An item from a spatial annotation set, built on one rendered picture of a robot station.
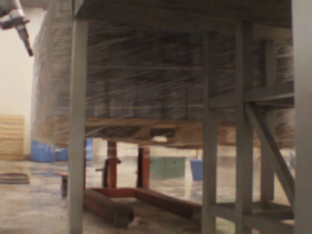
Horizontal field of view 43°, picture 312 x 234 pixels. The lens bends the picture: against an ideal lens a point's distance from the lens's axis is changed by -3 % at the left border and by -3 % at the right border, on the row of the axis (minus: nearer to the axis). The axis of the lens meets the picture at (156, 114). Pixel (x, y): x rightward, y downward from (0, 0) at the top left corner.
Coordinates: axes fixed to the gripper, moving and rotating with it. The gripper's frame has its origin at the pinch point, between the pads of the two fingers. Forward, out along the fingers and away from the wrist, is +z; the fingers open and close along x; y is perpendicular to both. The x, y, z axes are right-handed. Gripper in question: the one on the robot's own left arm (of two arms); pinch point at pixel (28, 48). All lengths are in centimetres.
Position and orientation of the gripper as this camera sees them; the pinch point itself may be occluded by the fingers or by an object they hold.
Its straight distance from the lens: 204.6
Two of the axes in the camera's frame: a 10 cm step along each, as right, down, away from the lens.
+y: 9.1, -3.7, 2.2
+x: -1.5, 2.0, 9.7
